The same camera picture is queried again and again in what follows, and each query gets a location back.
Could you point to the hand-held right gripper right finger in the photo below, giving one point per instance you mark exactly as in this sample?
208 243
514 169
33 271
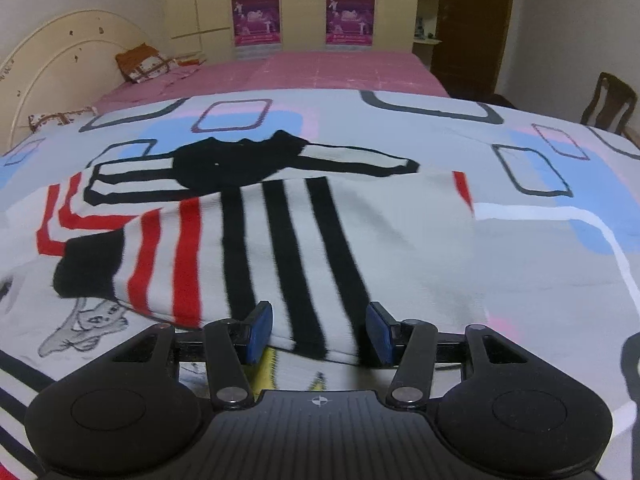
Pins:
379 336

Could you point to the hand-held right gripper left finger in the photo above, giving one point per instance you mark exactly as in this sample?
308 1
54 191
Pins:
260 334

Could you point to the black white red striped sweater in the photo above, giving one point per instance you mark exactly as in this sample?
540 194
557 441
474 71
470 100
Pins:
300 240

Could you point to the printed blanket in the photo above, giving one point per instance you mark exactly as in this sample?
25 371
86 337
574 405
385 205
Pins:
525 270

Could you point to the pink bed sheet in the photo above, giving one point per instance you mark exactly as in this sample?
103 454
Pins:
325 72

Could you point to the crumpled pink cloth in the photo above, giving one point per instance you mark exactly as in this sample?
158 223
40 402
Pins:
180 72

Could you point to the orange patterned pillow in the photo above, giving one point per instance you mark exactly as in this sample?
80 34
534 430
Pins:
145 62

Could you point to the white brown patterned pillow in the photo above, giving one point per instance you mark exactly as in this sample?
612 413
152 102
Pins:
55 119

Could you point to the dark wooden chair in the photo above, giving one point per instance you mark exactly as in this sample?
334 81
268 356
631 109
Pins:
607 105

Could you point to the dark wooden door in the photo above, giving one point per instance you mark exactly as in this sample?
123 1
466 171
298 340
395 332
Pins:
475 25

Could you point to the cream wardrobe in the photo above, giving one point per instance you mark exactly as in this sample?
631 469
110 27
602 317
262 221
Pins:
302 5

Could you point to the cream wooden headboard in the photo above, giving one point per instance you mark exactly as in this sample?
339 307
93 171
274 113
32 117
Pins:
55 55

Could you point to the purple wall poster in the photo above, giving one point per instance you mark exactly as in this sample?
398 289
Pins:
256 20
350 19

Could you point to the cream wall shelf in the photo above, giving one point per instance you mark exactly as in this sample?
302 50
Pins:
427 5

